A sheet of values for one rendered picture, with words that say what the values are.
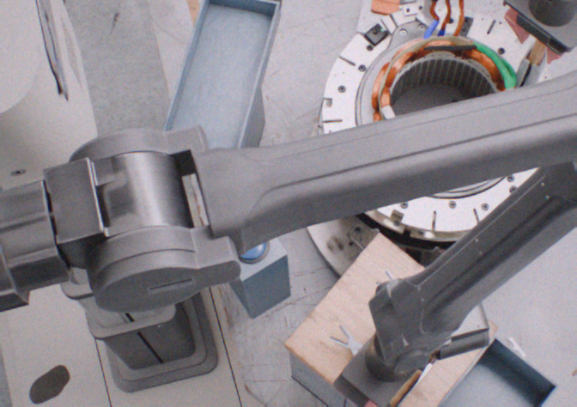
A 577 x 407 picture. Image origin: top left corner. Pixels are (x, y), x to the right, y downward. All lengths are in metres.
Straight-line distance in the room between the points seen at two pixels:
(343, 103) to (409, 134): 0.75
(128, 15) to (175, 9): 0.90
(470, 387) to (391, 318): 0.40
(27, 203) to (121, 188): 0.06
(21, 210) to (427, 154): 0.27
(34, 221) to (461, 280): 0.45
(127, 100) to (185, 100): 1.14
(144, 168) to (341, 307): 0.74
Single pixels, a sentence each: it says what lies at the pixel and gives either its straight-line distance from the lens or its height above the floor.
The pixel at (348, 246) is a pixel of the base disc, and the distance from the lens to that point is 1.75.
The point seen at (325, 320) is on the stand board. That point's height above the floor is 1.07.
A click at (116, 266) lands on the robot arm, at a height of 1.80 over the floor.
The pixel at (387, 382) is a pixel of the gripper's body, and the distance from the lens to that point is 1.33.
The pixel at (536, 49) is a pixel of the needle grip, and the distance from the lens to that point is 1.44.
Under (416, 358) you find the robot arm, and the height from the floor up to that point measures 1.35.
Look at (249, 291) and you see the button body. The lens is 1.58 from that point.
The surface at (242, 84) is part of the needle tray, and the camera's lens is 1.60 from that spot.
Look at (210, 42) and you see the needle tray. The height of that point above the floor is 1.02.
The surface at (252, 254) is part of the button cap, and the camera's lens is 1.50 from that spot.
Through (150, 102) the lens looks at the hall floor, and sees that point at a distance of 2.72.
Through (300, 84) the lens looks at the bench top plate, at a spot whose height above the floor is 0.78.
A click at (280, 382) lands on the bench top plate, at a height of 0.78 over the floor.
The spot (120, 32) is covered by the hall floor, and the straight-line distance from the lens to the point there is 2.81.
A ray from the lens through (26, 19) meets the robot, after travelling 0.87.
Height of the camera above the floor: 2.49
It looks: 72 degrees down
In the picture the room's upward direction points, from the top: 3 degrees counter-clockwise
